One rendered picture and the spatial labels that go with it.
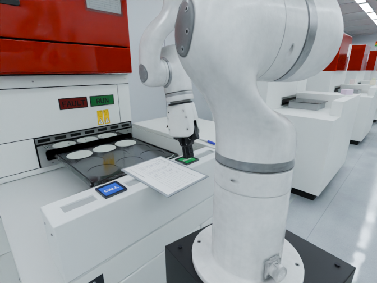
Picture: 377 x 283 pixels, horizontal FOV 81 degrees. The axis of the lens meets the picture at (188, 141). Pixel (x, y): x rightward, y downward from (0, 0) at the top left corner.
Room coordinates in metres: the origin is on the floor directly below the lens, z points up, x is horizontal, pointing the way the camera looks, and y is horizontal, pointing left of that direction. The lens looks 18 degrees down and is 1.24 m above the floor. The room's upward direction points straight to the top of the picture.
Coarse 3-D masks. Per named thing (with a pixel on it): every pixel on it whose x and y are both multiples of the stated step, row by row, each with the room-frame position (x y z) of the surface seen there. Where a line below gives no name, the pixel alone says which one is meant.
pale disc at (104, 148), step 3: (96, 147) 0.96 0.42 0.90; (99, 147) 0.96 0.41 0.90; (102, 147) 0.96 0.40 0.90; (105, 147) 0.96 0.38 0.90; (108, 147) 0.96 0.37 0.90; (111, 147) 0.96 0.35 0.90; (114, 147) 0.96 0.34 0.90; (93, 150) 0.92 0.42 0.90; (96, 150) 0.92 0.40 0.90; (99, 150) 0.92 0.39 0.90; (102, 150) 0.92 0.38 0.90; (105, 150) 0.92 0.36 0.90; (108, 150) 0.92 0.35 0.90
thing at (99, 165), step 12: (108, 144) 1.00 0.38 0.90; (144, 144) 1.00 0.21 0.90; (60, 156) 0.85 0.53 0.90; (96, 156) 0.85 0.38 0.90; (108, 156) 0.85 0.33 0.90; (120, 156) 0.85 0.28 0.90; (132, 156) 0.85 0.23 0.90; (144, 156) 0.85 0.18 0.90; (156, 156) 0.85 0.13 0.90; (84, 168) 0.73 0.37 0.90; (96, 168) 0.73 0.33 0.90; (108, 168) 0.73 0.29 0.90; (120, 168) 0.73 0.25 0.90; (96, 180) 0.64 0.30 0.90
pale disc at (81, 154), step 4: (72, 152) 0.89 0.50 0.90; (76, 152) 0.89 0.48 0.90; (80, 152) 0.89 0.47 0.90; (84, 152) 0.89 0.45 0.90; (88, 152) 0.89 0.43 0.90; (92, 152) 0.89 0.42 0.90; (68, 156) 0.85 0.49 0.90; (72, 156) 0.85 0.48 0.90; (76, 156) 0.85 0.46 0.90; (80, 156) 0.85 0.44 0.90; (84, 156) 0.85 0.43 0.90; (88, 156) 0.85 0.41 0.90
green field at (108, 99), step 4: (100, 96) 1.06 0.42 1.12; (104, 96) 1.08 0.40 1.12; (108, 96) 1.09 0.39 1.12; (112, 96) 1.10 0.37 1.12; (92, 100) 1.03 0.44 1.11; (96, 100) 1.05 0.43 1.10; (100, 100) 1.06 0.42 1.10; (104, 100) 1.07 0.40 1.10; (108, 100) 1.09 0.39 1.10; (112, 100) 1.10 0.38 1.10; (92, 104) 1.03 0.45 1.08; (96, 104) 1.04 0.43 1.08; (100, 104) 1.06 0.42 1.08
